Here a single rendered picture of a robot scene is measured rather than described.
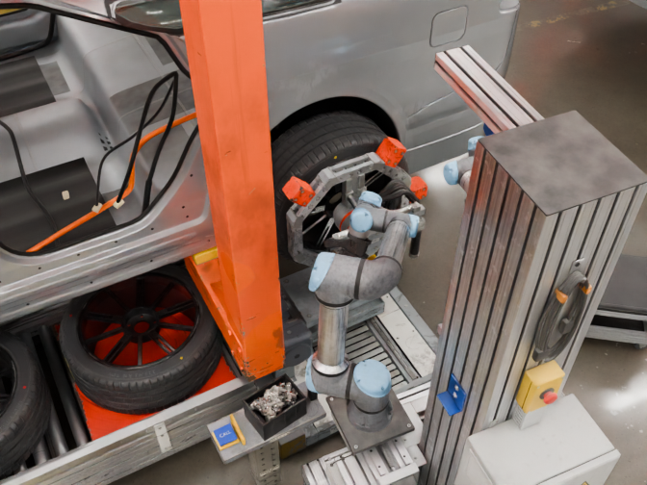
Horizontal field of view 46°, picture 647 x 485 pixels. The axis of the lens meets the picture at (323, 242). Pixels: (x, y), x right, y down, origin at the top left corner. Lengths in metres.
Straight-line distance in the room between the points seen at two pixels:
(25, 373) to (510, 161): 2.23
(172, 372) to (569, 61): 3.79
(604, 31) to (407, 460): 4.33
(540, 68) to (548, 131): 3.98
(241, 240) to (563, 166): 1.13
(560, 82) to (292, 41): 3.13
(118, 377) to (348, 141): 1.28
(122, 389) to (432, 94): 1.72
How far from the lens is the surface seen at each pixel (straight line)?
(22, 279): 2.97
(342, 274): 2.08
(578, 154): 1.62
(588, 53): 5.91
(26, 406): 3.15
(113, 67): 3.74
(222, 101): 2.02
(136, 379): 3.09
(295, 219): 2.90
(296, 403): 2.87
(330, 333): 2.24
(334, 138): 2.94
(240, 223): 2.32
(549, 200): 1.50
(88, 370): 3.16
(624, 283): 3.77
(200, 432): 3.28
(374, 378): 2.36
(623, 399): 3.80
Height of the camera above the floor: 3.02
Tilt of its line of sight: 47 degrees down
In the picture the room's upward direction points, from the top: straight up
